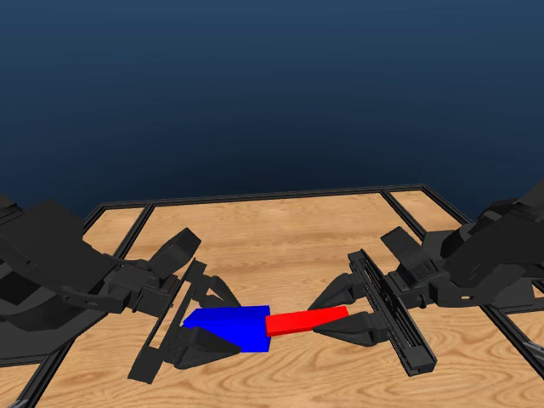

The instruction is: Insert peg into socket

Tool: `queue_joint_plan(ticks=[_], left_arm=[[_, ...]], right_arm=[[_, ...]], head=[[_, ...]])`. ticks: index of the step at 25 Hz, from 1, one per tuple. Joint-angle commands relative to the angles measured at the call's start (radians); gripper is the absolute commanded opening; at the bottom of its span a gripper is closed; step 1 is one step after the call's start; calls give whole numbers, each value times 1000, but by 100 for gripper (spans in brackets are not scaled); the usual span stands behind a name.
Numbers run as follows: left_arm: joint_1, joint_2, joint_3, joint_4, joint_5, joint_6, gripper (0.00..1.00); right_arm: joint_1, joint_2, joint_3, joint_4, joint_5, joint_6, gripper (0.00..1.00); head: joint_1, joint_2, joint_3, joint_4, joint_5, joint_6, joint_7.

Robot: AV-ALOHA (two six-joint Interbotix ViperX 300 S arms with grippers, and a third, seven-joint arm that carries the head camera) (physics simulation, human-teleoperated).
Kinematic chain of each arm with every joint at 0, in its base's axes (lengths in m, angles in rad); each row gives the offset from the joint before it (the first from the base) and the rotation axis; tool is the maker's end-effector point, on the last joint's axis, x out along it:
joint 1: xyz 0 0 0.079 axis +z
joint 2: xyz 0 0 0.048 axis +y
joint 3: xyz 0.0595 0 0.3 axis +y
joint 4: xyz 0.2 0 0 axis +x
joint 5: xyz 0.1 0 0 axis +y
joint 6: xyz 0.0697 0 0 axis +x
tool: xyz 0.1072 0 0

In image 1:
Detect blue hollow socket block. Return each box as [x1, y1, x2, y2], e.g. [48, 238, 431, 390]
[182, 304, 272, 354]

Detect thin red peg bar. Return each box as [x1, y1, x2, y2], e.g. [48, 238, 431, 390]
[264, 305, 350, 338]

